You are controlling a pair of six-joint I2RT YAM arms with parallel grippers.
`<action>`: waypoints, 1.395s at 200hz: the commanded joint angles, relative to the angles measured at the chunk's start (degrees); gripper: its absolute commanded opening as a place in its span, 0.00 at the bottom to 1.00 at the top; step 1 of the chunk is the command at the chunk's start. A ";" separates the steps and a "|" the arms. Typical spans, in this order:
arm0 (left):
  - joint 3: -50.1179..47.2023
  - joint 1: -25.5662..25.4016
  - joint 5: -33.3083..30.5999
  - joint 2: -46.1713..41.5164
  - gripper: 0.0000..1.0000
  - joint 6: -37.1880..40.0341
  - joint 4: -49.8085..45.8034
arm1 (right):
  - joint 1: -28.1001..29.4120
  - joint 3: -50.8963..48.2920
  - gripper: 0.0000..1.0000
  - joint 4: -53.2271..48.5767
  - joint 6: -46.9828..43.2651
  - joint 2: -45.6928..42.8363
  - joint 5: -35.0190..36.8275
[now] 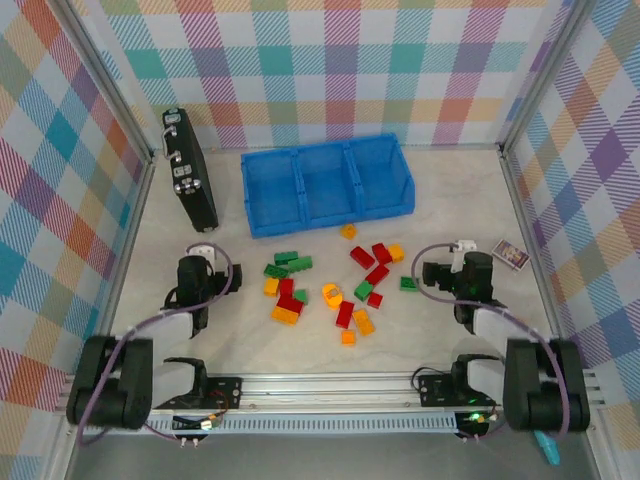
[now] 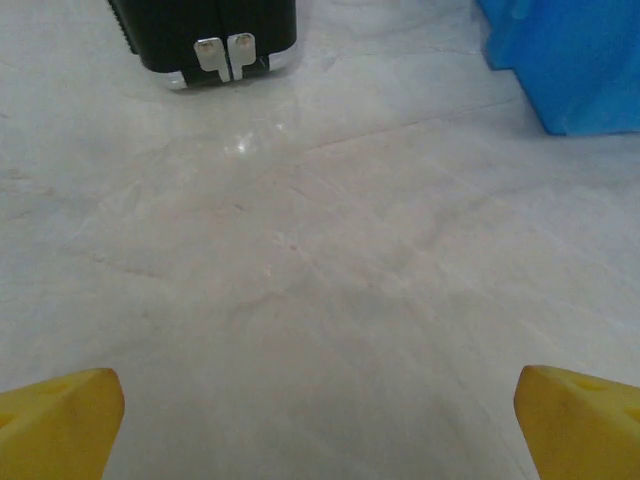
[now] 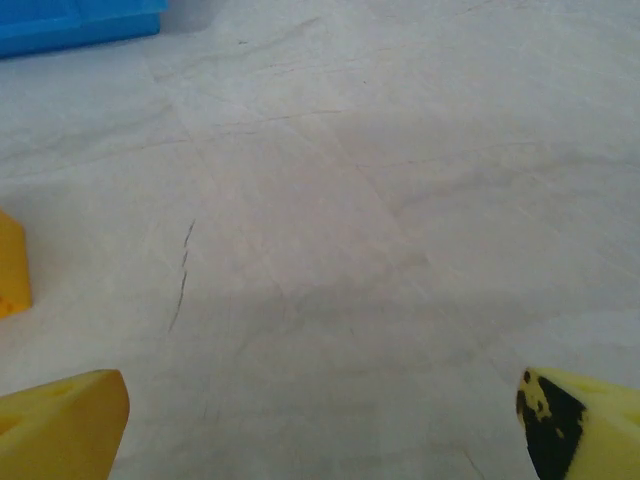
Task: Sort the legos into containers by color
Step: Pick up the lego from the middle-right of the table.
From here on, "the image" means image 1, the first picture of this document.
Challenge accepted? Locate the small printed card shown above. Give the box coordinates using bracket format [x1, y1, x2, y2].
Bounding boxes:
[491, 239, 531, 271]

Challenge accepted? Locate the blue three-compartment bin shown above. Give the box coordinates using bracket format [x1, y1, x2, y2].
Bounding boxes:
[240, 133, 417, 240]

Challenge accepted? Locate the black briefcase with metal clasps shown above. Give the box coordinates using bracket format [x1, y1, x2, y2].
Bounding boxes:
[160, 107, 220, 234]

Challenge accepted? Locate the green-lit control board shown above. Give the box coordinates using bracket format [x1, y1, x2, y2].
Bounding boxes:
[462, 409, 501, 426]

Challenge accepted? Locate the teal pen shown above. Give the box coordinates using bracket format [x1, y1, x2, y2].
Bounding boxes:
[533, 430, 562, 467]

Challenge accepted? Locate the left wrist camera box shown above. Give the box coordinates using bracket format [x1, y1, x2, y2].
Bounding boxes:
[185, 242, 221, 274]

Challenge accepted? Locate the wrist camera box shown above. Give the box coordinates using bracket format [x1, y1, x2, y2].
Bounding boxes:
[185, 242, 221, 274]
[449, 238, 477, 274]

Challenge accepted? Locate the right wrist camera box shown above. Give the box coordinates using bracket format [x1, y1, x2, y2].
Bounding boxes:
[449, 238, 477, 274]

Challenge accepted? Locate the aluminium side rail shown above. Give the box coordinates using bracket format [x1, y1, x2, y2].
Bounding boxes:
[498, 144, 574, 351]
[89, 149, 159, 351]

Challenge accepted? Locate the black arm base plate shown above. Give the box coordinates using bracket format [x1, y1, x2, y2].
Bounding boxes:
[199, 375, 244, 410]
[417, 372, 506, 409]

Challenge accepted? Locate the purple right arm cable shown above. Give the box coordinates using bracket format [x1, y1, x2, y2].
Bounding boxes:
[410, 242, 572, 444]

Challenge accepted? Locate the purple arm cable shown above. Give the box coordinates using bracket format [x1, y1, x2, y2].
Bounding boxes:
[74, 247, 236, 448]
[410, 242, 572, 444]

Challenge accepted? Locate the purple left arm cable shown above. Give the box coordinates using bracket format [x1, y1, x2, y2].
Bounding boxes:
[74, 247, 236, 448]

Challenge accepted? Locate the aluminium mounting rail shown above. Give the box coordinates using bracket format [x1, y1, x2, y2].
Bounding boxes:
[54, 372, 606, 416]

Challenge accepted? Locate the slotted grey cable duct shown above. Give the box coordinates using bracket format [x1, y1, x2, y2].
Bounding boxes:
[79, 413, 461, 435]

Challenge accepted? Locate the aluminium frame post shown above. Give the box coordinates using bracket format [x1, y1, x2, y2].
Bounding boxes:
[497, 0, 601, 156]
[52, 0, 156, 164]

